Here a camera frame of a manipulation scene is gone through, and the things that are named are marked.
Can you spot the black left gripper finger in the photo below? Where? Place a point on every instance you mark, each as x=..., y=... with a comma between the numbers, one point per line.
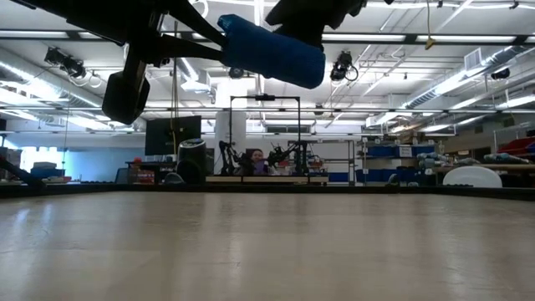
x=205, y=25
x=192, y=47

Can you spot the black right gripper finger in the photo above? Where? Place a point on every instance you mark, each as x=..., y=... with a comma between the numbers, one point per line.
x=305, y=37

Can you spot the blue elastic bandage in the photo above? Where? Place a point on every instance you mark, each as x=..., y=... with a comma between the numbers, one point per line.
x=271, y=52

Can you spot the background black robot arm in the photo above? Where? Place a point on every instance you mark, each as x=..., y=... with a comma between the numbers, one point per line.
x=230, y=159
x=288, y=156

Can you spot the black monitor screen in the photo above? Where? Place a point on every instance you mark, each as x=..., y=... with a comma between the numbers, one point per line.
x=163, y=138

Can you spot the overhead beam with light strips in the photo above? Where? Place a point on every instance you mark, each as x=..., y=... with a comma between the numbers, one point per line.
x=411, y=39

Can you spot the person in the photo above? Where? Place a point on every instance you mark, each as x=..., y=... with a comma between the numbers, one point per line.
x=258, y=161

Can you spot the red crate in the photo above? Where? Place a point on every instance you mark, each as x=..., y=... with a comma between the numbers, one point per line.
x=142, y=176

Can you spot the shelf rack with blue bins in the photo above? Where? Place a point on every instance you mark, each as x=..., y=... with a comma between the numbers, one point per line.
x=397, y=151

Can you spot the blue box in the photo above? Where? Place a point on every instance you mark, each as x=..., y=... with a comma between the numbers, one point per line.
x=46, y=171

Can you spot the red storage bin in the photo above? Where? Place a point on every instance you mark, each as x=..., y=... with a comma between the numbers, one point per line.
x=518, y=147

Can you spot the black mounted camera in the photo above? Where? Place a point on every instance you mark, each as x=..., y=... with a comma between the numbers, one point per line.
x=342, y=62
x=67, y=63

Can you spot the black gantry frame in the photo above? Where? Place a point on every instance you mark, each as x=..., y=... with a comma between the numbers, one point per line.
x=299, y=125

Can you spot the black aluminium table frame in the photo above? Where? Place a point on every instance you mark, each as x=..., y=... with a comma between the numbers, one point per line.
x=292, y=189

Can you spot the silver ceiling duct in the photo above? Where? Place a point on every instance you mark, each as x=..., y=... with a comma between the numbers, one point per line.
x=501, y=54

